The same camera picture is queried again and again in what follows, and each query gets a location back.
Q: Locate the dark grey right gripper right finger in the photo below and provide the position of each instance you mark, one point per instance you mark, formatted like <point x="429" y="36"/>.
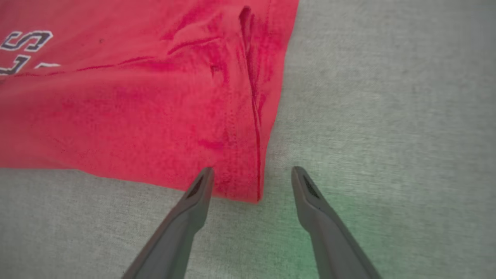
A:
<point x="329" y="236"/>

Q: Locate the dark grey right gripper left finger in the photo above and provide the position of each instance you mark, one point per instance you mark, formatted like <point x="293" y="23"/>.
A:
<point x="176" y="232"/>

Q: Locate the red and white garment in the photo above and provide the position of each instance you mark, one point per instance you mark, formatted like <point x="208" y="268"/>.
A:
<point x="135" y="97"/>

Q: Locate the grey fabric sofa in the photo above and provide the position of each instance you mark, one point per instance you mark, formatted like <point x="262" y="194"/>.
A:
<point x="387" y="116"/>

